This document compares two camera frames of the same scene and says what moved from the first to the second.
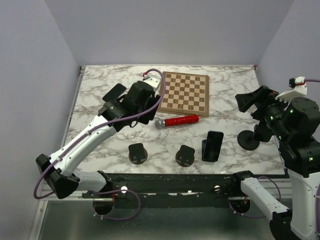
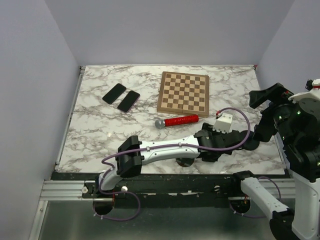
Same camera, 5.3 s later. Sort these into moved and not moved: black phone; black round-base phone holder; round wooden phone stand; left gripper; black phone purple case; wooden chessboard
Moved: left gripper; black phone purple case
Not moved: black phone; black round-base phone holder; round wooden phone stand; wooden chessboard
